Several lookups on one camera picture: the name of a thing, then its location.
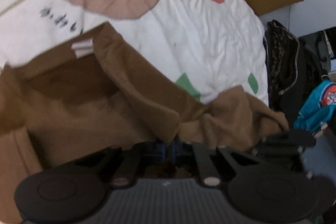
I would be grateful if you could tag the blue cartoon print cloth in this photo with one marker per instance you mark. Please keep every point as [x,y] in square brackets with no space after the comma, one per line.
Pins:
[312,111]

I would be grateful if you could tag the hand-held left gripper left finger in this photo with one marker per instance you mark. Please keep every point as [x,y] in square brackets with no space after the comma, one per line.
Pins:
[158,151]

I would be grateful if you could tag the black cloth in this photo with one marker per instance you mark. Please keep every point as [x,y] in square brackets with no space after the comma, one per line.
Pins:
[307,69]

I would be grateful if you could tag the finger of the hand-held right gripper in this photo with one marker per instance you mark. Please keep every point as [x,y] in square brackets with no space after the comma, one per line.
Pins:
[288,139]
[278,153]

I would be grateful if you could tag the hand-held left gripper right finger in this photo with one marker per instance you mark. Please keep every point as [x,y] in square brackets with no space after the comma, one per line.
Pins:
[179,150]

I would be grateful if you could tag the brown printed t-shirt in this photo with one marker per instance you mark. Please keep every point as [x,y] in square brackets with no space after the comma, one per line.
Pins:
[92,108]

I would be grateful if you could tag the cream bear printed blanket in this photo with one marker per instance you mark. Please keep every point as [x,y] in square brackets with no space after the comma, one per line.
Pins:
[197,29]

